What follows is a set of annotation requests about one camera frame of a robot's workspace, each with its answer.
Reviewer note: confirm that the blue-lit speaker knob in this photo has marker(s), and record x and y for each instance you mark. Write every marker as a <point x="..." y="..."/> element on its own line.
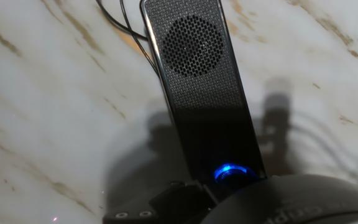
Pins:
<point x="232" y="172"/>

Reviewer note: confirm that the black speaker bar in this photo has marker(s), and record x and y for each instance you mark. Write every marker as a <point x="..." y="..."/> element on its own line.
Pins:
<point x="204" y="93"/>

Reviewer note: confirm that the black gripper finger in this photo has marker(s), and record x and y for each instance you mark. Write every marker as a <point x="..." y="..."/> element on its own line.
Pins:
<point x="179" y="202"/>

